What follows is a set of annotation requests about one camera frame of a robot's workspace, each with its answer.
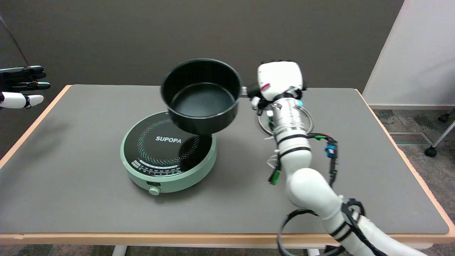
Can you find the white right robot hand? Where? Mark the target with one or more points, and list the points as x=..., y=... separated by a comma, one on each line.
x=279, y=79

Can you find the floor vent grille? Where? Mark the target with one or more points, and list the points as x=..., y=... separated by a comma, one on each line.
x=409, y=138

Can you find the green induction cooktop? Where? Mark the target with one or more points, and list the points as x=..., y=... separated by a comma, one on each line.
x=163, y=156

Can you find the chair leg with caster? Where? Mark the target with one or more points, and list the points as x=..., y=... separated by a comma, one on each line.
x=440, y=137

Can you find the white table leg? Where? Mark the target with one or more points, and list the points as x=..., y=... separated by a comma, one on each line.
x=119, y=250

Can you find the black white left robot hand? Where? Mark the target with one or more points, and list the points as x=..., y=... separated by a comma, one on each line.
x=21, y=85

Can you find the black saucepan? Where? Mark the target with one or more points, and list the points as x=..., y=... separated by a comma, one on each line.
x=202, y=96

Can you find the glass pot lid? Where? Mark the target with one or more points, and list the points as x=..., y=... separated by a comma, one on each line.
x=310, y=119

